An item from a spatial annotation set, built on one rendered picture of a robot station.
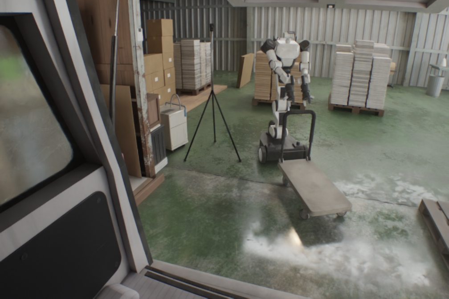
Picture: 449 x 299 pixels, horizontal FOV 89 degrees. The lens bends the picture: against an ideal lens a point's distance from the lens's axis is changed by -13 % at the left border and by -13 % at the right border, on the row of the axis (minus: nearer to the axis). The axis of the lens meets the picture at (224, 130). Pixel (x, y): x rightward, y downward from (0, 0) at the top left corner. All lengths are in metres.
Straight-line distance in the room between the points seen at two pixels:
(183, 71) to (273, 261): 4.95
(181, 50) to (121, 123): 3.82
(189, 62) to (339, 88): 3.24
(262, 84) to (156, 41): 2.32
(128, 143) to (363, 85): 4.45
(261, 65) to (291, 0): 3.83
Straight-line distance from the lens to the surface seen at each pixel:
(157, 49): 5.60
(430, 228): 2.76
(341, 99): 5.64
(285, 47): 2.99
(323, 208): 2.24
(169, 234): 2.23
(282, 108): 3.25
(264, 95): 5.50
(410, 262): 2.36
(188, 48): 6.06
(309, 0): 1.63
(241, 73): 7.08
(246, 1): 1.68
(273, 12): 9.83
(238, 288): 1.20
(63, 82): 0.71
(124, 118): 2.62
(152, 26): 5.65
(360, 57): 5.55
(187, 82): 6.18
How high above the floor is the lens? 1.51
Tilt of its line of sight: 21 degrees down
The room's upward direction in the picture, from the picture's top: straight up
